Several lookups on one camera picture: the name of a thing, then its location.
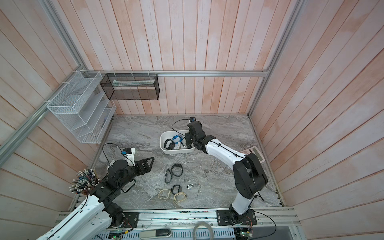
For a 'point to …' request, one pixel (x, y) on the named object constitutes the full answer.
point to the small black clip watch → (178, 145)
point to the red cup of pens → (86, 179)
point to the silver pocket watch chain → (189, 186)
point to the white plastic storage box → (168, 134)
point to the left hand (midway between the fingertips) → (149, 162)
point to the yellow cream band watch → (179, 193)
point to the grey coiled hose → (202, 223)
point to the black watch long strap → (176, 165)
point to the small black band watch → (179, 189)
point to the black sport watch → (171, 145)
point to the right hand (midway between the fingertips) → (189, 133)
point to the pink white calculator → (254, 150)
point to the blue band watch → (177, 138)
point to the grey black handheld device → (155, 233)
